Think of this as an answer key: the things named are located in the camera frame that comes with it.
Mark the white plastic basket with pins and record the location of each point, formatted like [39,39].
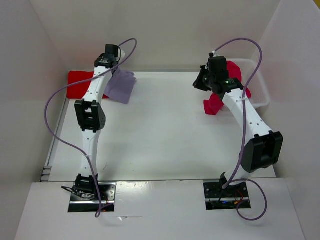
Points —
[260,96]

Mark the magenta t shirt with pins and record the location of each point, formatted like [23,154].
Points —
[213,105]

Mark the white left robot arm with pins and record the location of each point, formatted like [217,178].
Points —
[92,119]

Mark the lilac t shirt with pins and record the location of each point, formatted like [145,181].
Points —
[119,88]

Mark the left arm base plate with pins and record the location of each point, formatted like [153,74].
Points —
[81,202]

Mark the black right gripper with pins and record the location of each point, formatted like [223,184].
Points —
[200,80]

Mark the red t shirt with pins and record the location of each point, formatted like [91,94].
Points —
[78,91]

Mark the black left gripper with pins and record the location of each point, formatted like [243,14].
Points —
[116,63]

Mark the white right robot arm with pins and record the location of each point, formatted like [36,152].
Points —
[260,146]

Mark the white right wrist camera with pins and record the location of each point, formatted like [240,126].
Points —
[215,53]

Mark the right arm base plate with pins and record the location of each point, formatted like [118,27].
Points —
[217,198]

